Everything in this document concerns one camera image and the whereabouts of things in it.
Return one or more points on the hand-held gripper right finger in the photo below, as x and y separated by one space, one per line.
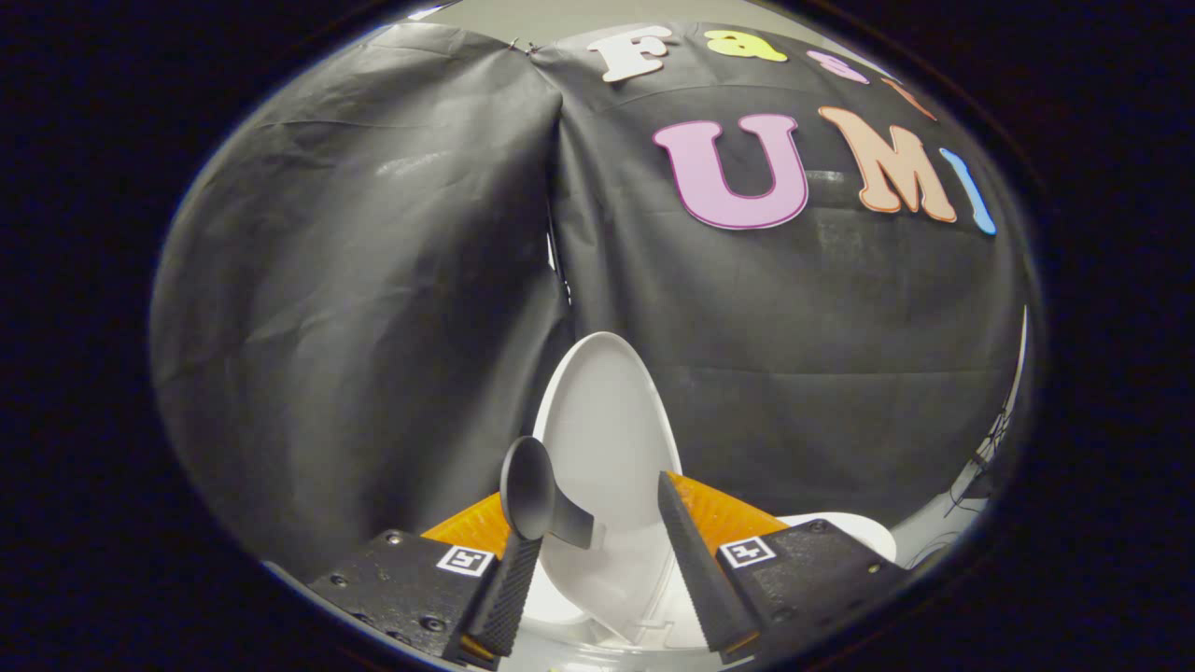
695 569

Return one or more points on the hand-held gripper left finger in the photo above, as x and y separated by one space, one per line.
509 597

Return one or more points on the white toilet lid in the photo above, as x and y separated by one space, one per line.
607 429

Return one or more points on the black backdrop cloth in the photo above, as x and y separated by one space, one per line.
373 327

